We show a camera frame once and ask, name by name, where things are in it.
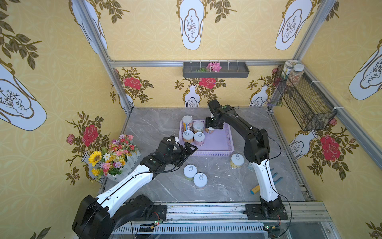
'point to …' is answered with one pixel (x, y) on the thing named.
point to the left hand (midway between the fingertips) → (189, 150)
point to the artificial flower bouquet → (112, 159)
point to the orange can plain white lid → (211, 131)
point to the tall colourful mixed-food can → (187, 123)
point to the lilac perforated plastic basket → (218, 144)
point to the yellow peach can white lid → (198, 126)
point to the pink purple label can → (200, 180)
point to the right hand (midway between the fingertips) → (214, 123)
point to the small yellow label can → (188, 136)
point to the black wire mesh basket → (305, 102)
